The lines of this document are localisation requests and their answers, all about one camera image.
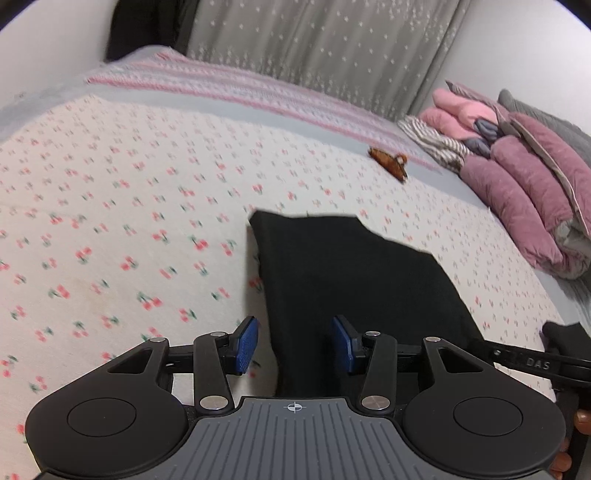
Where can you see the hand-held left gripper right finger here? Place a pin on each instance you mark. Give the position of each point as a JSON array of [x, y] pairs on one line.
[[344, 344]]

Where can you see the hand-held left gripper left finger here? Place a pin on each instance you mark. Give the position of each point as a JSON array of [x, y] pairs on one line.
[[244, 344]]

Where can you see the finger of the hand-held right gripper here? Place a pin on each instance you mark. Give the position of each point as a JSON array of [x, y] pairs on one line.
[[489, 351]]

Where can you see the black pants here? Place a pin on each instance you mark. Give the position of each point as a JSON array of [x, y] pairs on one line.
[[346, 267]]

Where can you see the person's right hand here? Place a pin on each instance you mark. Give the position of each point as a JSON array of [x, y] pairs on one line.
[[582, 420]]

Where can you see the black cloth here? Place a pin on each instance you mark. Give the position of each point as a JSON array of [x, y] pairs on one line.
[[565, 337]]

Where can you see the mauve folded quilt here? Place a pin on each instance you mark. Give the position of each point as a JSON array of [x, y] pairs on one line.
[[508, 194]]

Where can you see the floral cherry bed sheet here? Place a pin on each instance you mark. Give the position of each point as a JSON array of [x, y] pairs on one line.
[[438, 184]]

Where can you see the brown hair claw clip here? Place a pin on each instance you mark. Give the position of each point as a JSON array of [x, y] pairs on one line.
[[390, 164]]

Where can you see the cherry print bed sheet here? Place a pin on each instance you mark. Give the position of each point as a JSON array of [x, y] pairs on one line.
[[115, 207]]

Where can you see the mauve pillow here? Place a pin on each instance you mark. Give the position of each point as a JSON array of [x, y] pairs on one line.
[[549, 147]]

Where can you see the grey-blue folded cloth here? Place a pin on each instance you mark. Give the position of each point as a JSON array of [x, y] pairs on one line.
[[482, 136]]

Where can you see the grey white striped cloth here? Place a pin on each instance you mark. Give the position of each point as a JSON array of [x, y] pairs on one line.
[[434, 138]]

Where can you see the grey quilted headboard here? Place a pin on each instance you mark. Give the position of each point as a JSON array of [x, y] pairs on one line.
[[545, 115]]

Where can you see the pink folded blanket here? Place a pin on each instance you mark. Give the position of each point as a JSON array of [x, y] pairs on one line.
[[457, 110]]

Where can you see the pink striped blanket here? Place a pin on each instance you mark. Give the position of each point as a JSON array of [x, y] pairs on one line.
[[231, 83]]

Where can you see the grey star print curtain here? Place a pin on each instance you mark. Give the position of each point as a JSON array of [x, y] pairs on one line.
[[323, 41]]

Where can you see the black hanging coat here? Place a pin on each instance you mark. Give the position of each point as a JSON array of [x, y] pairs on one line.
[[147, 23]]

